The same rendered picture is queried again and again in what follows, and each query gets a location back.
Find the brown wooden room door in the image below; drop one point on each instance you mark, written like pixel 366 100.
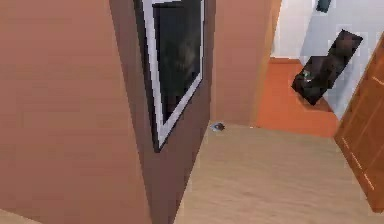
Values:
pixel 365 133

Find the black framed wall picture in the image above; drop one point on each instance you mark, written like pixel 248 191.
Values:
pixel 176 60

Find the small dark floor object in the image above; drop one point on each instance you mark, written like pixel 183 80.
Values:
pixel 218 126

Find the dark teal wall object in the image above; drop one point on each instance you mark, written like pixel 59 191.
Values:
pixel 323 5

